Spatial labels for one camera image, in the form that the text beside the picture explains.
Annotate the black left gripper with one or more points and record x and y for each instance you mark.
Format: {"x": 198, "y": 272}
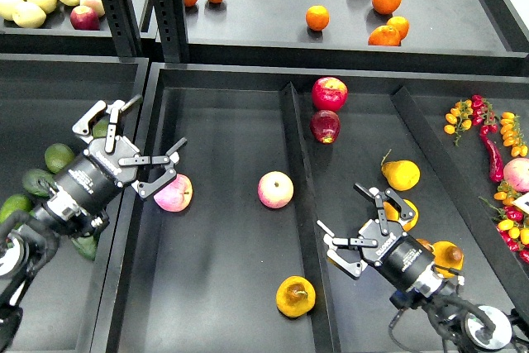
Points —
{"x": 97, "y": 175}

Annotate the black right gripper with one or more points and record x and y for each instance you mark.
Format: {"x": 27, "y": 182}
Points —
{"x": 397, "y": 256}

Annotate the dark green avocado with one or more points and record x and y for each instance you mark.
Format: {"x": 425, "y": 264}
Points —
{"x": 86, "y": 246}

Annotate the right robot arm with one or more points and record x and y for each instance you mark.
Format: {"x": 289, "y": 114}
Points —
{"x": 469, "y": 327}

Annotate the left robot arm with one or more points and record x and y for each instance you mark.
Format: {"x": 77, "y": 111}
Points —
{"x": 30, "y": 240}

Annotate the green avocado top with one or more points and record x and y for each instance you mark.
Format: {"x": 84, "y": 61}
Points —
{"x": 99, "y": 129}

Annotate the yellow pear top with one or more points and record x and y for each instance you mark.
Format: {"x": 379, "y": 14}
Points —
{"x": 401, "y": 175}

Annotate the green avocado upper left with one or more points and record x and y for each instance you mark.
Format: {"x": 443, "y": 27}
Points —
{"x": 57, "y": 156}

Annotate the dark avocado left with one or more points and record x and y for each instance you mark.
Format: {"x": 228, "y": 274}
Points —
{"x": 38, "y": 182}

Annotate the bright green avocado far left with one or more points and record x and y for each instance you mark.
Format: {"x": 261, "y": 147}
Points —
{"x": 14, "y": 203}

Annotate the pale yellow pear front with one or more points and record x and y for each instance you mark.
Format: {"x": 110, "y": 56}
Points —
{"x": 28, "y": 15}

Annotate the pink apple left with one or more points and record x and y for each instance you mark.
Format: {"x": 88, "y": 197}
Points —
{"x": 176, "y": 196}

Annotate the pink apple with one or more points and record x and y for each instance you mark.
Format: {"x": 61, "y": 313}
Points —
{"x": 176, "y": 196}
{"x": 275, "y": 189}

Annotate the black left tray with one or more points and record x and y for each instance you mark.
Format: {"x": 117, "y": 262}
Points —
{"x": 42, "y": 96}

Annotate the black tray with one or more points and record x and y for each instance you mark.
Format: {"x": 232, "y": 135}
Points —
{"x": 42, "y": 96}
{"x": 205, "y": 279}

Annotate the pink apple centre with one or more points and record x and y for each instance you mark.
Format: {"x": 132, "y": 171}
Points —
{"x": 275, "y": 189}

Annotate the black tray divider right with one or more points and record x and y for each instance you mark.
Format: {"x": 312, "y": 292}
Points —
{"x": 458, "y": 184}

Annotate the black tray divider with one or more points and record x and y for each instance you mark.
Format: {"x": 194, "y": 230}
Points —
{"x": 458, "y": 184}
{"x": 324, "y": 327}

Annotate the dark red apple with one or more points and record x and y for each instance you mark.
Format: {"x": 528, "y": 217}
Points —
{"x": 325, "y": 126}

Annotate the black tray divider left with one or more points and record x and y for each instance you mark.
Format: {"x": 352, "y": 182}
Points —
{"x": 324, "y": 327}

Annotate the red apple on shelf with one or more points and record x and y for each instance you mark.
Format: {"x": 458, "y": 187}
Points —
{"x": 84, "y": 18}

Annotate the bright red apple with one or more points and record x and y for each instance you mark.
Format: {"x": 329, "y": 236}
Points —
{"x": 329, "y": 93}

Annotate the orange cherry tomato cluster left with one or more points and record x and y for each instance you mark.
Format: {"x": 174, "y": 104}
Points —
{"x": 459, "y": 120}

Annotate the orange cherry tomato cluster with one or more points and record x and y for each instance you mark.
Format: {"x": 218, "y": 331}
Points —
{"x": 512, "y": 135}
{"x": 459, "y": 120}

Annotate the red chili pepper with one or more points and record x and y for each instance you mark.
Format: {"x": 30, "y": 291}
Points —
{"x": 495, "y": 159}

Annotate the mixed cherry tomatoes lower right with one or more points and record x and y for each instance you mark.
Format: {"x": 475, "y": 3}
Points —
{"x": 510, "y": 221}

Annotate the black middle tray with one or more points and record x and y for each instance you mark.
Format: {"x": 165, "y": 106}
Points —
{"x": 205, "y": 279}

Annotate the black shelf upright left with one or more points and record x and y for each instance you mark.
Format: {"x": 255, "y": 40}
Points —
{"x": 120, "y": 15}

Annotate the black shelf upright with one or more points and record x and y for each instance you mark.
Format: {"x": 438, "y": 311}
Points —
{"x": 120, "y": 15}
{"x": 170, "y": 17}

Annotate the pink peach on shelf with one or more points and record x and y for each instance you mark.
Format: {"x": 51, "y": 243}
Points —
{"x": 96, "y": 5}

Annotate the white label card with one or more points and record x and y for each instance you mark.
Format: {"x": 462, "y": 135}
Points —
{"x": 522, "y": 203}

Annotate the pink apple right edge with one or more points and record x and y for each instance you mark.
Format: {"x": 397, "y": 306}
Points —
{"x": 515, "y": 173}

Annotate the black shelf upright right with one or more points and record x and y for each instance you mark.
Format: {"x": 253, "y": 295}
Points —
{"x": 170, "y": 17}

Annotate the red cherry tomato cluster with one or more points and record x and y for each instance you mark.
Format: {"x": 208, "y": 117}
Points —
{"x": 483, "y": 115}

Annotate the orange cherry tomato cluster right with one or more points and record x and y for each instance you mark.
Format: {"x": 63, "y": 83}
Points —
{"x": 512, "y": 135}

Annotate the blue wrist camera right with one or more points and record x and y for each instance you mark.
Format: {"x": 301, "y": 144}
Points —
{"x": 401, "y": 300}

